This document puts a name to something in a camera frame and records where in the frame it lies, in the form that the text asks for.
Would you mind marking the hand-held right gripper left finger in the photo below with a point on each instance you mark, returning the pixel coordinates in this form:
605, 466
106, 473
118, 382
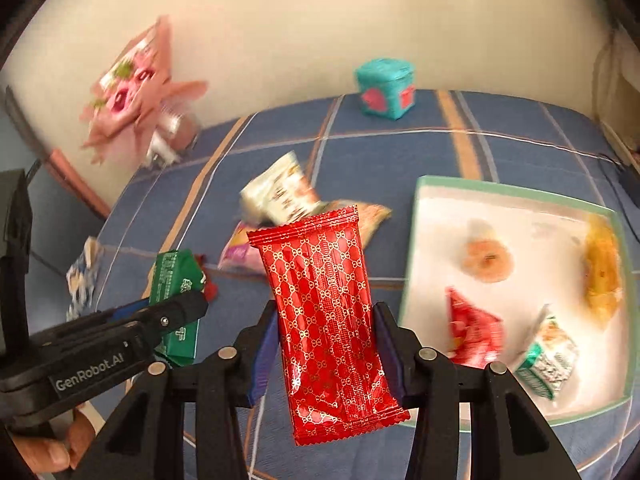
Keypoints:
262, 360

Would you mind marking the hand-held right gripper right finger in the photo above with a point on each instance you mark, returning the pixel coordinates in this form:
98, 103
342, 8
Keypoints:
392, 360

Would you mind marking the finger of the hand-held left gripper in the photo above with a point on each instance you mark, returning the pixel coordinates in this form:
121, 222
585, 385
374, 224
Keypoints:
170, 317
127, 311

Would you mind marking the red gold patterned packet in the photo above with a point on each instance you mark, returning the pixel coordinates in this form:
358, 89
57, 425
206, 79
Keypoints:
325, 320

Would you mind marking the red foil snack packet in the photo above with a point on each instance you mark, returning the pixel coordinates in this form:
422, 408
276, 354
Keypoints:
472, 330

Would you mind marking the pink snack packet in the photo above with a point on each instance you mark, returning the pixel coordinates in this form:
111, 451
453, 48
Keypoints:
240, 252

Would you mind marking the orange round snack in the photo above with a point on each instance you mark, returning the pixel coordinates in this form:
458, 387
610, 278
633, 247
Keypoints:
485, 257

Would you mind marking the green white snack packet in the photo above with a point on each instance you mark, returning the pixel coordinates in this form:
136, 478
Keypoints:
547, 355

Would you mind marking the cream snack packet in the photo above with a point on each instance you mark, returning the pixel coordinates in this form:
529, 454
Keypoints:
277, 190

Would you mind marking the green rimmed white tray box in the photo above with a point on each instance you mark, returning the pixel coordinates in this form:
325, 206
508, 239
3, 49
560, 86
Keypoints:
540, 240

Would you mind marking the yellow clear cake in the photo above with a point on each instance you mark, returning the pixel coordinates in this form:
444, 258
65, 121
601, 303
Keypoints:
602, 270

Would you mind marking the person's left hand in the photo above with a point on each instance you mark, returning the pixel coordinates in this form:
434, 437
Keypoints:
45, 455

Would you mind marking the small red foil candy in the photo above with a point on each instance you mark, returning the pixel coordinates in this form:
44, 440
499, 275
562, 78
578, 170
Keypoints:
210, 287

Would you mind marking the blue white crumpled wrapper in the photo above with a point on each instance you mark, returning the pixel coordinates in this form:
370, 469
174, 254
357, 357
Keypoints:
82, 280

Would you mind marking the cream orange bun packet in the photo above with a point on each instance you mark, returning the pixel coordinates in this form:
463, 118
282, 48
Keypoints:
372, 220

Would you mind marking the clear pink gift box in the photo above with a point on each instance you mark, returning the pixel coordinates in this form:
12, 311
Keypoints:
182, 127

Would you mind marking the pink flower bouquet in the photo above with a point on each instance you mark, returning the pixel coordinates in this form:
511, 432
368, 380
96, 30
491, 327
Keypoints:
135, 95

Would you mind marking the teal toy chest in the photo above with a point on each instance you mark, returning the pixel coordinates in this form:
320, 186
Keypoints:
385, 90

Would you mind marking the reddish brown wooden rail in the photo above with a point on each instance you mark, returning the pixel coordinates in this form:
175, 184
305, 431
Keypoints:
75, 180

